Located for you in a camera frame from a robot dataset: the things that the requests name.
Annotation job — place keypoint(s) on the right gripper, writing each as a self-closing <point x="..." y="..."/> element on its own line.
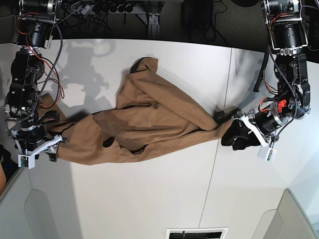
<point x="29" y="137"/>

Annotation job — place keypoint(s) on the white power strip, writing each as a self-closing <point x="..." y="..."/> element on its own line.
<point x="82" y="9"/>

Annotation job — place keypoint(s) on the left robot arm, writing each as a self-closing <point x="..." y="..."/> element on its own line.
<point x="284" y="74"/>

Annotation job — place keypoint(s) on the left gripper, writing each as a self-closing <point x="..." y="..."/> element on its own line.
<point x="258" y="128"/>

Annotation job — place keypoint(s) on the black power strip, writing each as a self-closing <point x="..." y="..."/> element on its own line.
<point x="118" y="6"/>

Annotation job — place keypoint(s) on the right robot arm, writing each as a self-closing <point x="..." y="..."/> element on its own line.
<point x="28" y="117"/>

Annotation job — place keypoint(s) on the brown t-shirt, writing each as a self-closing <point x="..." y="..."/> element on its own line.
<point x="152" y="118"/>

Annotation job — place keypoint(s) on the aluminium table leg post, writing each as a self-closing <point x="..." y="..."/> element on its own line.
<point x="153" y="26"/>

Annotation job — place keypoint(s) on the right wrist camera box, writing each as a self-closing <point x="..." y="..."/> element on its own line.
<point x="27" y="161"/>

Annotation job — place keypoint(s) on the white framed vent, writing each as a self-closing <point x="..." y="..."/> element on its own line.
<point x="205" y="233"/>

